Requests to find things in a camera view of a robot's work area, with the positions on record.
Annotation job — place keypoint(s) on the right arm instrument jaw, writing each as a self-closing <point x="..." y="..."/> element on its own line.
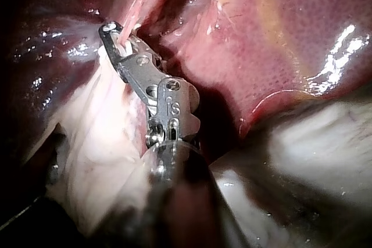
<point x="142" y="48"/>
<point x="108" y="43"/>

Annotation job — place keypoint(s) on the dark right arm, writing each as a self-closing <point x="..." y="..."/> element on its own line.
<point x="181" y="201"/>

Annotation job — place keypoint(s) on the dark red liver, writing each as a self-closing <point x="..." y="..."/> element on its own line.
<point x="247" y="56"/>

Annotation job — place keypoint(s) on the white clip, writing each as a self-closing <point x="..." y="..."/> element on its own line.
<point x="125" y="48"/>

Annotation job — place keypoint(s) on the thin tube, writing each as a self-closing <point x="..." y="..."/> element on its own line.
<point x="139" y="4"/>

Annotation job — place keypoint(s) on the right arm instrument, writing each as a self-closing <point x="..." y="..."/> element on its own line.
<point x="174" y="105"/>

